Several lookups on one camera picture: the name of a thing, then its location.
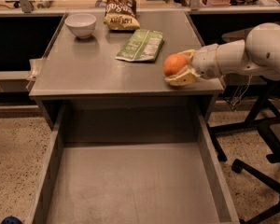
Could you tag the green snack bag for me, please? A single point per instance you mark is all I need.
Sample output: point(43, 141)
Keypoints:
point(143, 46)

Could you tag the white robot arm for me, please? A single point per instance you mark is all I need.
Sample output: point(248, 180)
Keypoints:
point(258, 54)

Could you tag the dark round side table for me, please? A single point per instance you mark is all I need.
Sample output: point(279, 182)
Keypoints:
point(255, 109)

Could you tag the open grey top drawer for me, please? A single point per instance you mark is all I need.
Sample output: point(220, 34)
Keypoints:
point(151, 165)

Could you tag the white ceramic bowl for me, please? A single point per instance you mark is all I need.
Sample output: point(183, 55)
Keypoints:
point(81, 25)

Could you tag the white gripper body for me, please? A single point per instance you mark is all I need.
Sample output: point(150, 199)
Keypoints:
point(205, 62)

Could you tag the brown and yellow chip bag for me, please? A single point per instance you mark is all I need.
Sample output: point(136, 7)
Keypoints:
point(121, 15)

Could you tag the orange fruit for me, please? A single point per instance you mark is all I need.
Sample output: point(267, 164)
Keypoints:
point(173, 64)

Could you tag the blue ball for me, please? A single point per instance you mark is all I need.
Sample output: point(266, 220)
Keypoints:
point(11, 220)

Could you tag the grey counter cabinet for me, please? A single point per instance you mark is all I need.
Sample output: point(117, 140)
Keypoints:
point(86, 68)

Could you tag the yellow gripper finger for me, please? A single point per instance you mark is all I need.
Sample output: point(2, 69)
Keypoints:
point(188, 54)
point(182, 77)

